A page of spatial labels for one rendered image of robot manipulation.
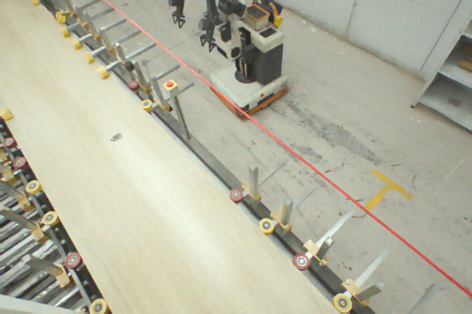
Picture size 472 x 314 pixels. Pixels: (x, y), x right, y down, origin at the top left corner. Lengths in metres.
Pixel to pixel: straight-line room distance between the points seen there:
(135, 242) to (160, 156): 0.55
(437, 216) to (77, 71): 3.20
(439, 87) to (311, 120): 1.35
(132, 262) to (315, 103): 2.51
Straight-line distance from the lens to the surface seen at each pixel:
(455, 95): 3.79
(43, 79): 2.89
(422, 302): 1.78
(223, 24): 2.62
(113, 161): 2.04
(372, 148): 3.17
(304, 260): 1.59
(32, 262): 1.75
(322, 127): 3.20
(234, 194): 1.70
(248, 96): 3.04
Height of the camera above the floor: 2.43
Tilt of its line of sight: 57 degrees down
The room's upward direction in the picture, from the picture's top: 7 degrees counter-clockwise
